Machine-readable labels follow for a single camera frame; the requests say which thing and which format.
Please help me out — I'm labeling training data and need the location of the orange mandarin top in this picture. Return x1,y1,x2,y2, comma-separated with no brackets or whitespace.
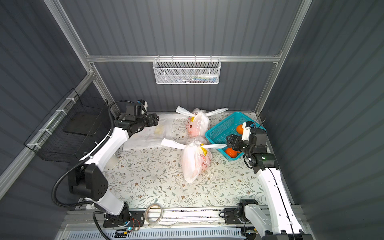
236,125,244,135

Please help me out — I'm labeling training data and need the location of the white wire wall basket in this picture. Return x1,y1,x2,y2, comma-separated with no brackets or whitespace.
153,57,222,85

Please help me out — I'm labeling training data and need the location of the teal plastic basket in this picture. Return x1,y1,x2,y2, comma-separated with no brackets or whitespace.
205,111,267,162

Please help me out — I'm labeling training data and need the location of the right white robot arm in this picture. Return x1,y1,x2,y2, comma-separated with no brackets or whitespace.
226,127,313,240

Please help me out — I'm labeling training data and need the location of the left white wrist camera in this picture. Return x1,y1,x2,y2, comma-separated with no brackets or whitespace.
137,100,148,111

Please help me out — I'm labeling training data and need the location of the orange mandarin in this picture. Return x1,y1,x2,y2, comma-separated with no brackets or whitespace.
236,125,244,135
225,148,238,159

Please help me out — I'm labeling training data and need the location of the white plastic bag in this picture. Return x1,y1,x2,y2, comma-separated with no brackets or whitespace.
122,115,177,151

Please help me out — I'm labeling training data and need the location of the clear plastic bag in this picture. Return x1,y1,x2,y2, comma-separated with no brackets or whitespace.
161,136,226,183

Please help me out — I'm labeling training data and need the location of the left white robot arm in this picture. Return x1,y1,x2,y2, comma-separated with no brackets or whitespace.
68,114,160,216

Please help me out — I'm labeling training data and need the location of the cartoon printed plastic bag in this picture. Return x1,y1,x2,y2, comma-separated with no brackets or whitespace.
176,106,228,138

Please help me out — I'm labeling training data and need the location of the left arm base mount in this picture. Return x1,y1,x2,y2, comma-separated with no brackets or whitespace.
103,211,145,228

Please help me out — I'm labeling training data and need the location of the orange mandarin left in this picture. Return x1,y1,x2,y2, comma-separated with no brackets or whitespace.
225,148,238,159

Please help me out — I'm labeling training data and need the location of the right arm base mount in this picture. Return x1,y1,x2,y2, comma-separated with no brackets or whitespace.
219,204,263,226

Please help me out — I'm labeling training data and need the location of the black wire wall basket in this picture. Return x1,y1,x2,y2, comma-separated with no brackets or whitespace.
24,89,110,163

